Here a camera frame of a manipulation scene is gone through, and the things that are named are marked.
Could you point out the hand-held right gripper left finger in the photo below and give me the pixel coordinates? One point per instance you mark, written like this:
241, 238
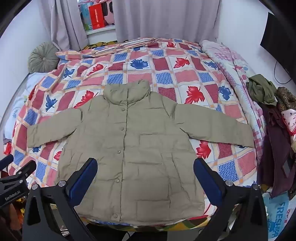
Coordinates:
84, 178

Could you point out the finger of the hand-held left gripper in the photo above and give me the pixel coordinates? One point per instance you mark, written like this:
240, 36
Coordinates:
26, 169
7, 161

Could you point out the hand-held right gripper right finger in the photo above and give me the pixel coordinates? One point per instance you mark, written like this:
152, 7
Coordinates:
205, 178

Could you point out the khaki puffer jacket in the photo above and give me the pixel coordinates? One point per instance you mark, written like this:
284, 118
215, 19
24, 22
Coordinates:
138, 150

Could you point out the red cloth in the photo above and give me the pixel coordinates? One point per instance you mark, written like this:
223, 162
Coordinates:
7, 148

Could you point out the dark maroon garment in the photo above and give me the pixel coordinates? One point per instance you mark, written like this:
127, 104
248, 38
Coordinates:
275, 148

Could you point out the light blue printed bag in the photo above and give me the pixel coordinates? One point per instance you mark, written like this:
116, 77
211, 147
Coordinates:
277, 213

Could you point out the light blue pillow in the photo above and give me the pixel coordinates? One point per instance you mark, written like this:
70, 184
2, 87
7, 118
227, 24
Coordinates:
30, 81

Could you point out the pink satin cloth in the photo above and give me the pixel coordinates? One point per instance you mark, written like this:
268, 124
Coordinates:
290, 122

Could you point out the olive green garment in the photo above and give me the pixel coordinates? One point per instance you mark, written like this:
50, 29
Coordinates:
263, 90

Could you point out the leaf-patterned checkered bedspread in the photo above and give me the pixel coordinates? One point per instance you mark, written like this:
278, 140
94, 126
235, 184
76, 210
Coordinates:
171, 76

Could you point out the green round pleated cushion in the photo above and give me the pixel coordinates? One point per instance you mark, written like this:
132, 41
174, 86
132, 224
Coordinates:
42, 59

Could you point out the brown floral garment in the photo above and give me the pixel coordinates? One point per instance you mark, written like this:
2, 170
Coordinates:
285, 98

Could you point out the pink floral quilt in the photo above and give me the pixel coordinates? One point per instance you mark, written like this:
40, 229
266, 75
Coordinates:
226, 58

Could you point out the pink striped pillow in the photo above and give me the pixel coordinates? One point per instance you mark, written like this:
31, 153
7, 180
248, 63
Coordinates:
129, 44

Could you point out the narrow grey curtain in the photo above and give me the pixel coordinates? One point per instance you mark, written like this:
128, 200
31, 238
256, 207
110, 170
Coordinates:
62, 23

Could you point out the white windowsill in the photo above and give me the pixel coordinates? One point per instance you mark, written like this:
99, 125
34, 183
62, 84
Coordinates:
101, 30

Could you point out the black monitor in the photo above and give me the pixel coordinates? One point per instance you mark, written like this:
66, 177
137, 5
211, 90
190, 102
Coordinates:
277, 39

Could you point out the teal printed box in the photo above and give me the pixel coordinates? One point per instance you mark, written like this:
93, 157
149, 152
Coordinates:
85, 18

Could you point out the pink box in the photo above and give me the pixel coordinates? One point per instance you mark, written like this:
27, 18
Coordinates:
109, 20

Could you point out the red box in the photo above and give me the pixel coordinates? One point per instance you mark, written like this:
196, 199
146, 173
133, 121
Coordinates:
96, 16

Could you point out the wide grey curtain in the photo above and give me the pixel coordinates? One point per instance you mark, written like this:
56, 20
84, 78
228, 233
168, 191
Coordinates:
161, 18

